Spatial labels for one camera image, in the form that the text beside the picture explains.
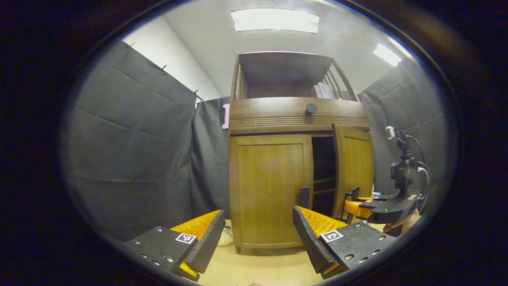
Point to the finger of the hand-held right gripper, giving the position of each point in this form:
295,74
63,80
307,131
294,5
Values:
371,198
355,208

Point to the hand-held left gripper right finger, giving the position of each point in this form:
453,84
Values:
309,244

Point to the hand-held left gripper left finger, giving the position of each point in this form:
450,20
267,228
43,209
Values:
208,246

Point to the wooden cabinet door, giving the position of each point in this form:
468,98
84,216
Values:
353,167
270,190

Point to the wooden double-door shoe cabinet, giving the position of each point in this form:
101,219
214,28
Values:
283,65

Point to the ribbed wooden cabinet drawer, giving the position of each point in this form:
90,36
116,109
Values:
270,115

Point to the small cream object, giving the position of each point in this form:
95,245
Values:
226,237

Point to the round black drawer knob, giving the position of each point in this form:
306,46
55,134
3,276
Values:
310,109

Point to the grey upright book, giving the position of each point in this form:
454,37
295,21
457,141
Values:
330,92

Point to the brown upright book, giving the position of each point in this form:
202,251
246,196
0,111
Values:
317,92

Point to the black backdrop cloth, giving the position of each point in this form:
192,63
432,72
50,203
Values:
131,139

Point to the small ceiling light panel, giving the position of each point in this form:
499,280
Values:
387,54

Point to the large ceiling light panel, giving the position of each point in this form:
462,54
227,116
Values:
274,20

